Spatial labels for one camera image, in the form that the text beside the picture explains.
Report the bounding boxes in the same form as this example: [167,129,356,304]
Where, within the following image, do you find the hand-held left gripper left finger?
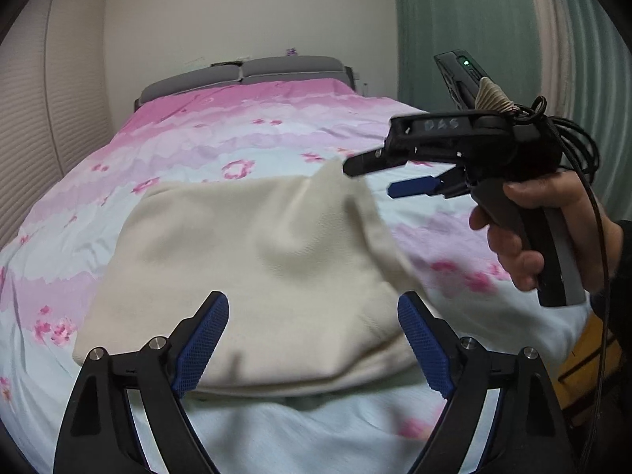
[52,290,230,474]

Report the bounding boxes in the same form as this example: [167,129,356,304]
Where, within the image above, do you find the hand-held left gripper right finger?
[396,290,578,474]

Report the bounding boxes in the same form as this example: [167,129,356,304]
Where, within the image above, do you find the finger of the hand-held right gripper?
[387,175,446,199]
[342,147,461,177]

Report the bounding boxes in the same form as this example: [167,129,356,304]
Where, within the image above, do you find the cream pants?
[73,157,448,401]

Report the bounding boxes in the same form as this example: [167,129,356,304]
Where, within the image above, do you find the person's right hand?
[469,170,623,293]

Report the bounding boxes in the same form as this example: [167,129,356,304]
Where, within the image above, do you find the beige curtain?
[523,0,561,114]

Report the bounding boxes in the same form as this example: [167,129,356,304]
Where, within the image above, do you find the grey padded headboard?
[134,55,356,109]

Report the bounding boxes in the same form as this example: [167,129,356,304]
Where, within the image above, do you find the pink floral bed sheet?
[0,78,593,474]

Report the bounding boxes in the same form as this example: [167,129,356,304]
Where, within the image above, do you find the brown cardboard box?
[558,313,625,410]

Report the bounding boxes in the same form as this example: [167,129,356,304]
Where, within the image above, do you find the white louvered wardrobe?
[0,0,112,250]

